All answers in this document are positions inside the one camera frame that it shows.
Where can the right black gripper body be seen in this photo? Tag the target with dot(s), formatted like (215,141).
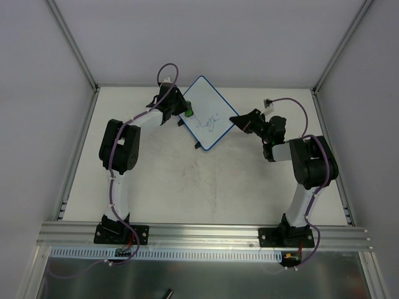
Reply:
(252,121)

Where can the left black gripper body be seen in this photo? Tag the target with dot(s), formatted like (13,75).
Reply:
(179,106)

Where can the green whiteboard eraser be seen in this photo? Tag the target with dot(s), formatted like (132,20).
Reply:
(189,112)

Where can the blue framed whiteboard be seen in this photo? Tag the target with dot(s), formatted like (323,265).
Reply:
(211,113)

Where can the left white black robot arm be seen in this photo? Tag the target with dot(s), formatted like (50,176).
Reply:
(119,152)

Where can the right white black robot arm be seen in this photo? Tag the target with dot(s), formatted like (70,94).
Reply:
(314,167)

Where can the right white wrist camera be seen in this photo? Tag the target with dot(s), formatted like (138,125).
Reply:
(268,107)

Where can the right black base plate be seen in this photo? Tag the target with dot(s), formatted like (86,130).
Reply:
(293,238)

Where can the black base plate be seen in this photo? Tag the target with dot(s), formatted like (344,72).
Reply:
(107,237)
(293,238)

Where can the left aluminium frame post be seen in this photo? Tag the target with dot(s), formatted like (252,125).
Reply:
(71,42)

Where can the aluminium frame post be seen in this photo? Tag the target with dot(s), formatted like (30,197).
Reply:
(343,42)
(71,42)

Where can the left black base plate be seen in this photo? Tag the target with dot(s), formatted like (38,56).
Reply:
(107,237)

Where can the right aluminium frame post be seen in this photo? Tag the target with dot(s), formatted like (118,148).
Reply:
(343,42)

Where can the white slotted cable duct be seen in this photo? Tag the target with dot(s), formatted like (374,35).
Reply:
(266,256)

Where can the aluminium front rail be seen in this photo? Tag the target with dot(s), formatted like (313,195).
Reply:
(204,236)

